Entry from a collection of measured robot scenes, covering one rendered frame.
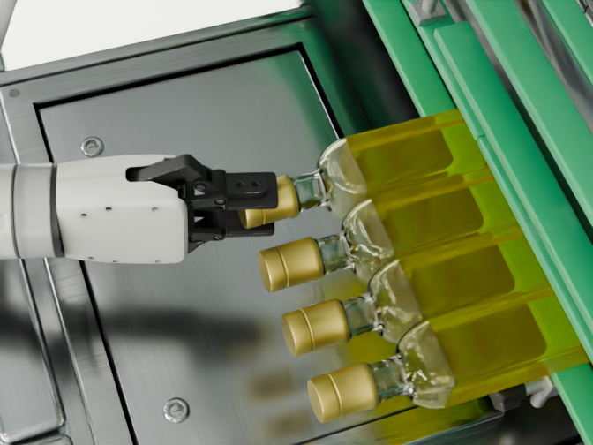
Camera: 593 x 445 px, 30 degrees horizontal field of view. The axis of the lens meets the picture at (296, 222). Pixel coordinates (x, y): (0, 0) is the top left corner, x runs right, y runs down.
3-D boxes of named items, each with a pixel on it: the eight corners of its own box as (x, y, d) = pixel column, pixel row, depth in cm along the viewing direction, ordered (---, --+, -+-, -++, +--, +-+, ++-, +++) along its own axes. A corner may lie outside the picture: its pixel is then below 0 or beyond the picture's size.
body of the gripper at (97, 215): (49, 282, 90) (188, 277, 91) (34, 218, 81) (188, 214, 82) (52, 203, 94) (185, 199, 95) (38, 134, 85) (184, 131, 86)
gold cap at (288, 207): (282, 189, 92) (232, 202, 91) (286, 166, 89) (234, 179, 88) (296, 224, 91) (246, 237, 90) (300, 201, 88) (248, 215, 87)
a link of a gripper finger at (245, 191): (192, 213, 87) (278, 210, 87) (193, 191, 84) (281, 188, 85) (191, 178, 88) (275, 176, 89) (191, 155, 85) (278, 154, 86)
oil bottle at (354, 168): (527, 121, 99) (304, 178, 94) (544, 82, 95) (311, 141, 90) (555, 171, 97) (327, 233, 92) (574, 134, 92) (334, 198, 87)
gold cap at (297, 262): (306, 250, 90) (255, 264, 89) (310, 227, 87) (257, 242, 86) (321, 287, 88) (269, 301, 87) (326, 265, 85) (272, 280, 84)
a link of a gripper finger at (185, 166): (104, 204, 86) (166, 221, 89) (154, 155, 81) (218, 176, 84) (104, 191, 87) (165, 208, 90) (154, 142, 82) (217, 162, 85)
